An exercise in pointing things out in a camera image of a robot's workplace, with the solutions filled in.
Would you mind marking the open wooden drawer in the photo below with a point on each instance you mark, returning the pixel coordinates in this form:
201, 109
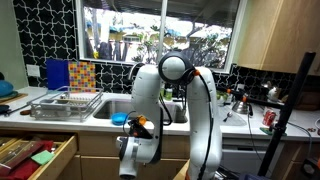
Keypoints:
56, 160

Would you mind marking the stainless steel sink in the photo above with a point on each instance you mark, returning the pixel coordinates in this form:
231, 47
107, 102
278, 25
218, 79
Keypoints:
113, 110

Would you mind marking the red soda can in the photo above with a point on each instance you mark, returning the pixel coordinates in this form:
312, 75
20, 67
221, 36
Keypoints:
269, 117

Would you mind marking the metal spoon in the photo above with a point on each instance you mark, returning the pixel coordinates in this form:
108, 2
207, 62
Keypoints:
228, 116

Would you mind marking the teal kettle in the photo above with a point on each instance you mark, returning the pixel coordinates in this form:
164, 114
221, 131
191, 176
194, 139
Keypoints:
5, 88

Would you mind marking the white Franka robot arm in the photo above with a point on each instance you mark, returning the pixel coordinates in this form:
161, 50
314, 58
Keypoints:
203, 126

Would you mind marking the blue plastic bowl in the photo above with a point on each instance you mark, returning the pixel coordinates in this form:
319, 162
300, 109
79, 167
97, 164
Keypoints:
119, 119

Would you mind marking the steel funnel pot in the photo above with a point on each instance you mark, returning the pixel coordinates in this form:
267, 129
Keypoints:
240, 107

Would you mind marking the wooden board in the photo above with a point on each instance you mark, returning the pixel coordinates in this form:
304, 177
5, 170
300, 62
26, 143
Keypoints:
13, 98

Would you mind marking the white dishwasher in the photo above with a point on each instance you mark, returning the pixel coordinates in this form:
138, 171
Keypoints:
243, 156

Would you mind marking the blue cutting board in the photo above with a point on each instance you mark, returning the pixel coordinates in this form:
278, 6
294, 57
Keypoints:
57, 74

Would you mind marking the wooden base cabinet doors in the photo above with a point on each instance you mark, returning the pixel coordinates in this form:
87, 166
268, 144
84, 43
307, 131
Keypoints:
96, 168

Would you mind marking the red cloth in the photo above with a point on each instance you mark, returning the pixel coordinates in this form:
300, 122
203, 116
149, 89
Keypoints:
25, 168

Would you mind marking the clear glass cutting board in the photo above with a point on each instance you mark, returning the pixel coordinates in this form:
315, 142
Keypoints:
236, 119

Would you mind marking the wooden wall cabinet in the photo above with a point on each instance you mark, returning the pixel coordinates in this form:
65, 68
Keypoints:
280, 33

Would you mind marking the colourful checkered board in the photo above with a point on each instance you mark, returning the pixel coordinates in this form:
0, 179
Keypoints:
80, 76

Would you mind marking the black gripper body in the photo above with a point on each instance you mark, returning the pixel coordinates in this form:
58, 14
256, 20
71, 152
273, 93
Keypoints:
140, 131

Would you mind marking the small cat figurine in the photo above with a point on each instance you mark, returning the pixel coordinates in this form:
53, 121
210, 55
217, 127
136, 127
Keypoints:
273, 93

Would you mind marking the black tripod pole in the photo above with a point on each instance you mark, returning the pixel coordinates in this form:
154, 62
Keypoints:
286, 110

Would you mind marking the kitchen window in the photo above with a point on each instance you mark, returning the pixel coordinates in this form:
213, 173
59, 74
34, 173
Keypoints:
133, 33

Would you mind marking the short green soap bottle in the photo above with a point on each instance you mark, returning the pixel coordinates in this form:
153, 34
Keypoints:
169, 94

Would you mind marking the green cloth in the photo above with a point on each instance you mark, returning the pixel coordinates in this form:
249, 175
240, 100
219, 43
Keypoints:
265, 131

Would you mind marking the black camera boom bar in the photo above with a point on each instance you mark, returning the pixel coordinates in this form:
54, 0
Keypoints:
256, 101

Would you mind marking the green sponge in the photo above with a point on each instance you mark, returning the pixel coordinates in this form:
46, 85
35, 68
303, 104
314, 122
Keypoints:
42, 157

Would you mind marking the white wall switch plate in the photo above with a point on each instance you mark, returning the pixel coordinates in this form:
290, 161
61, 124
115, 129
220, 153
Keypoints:
33, 70

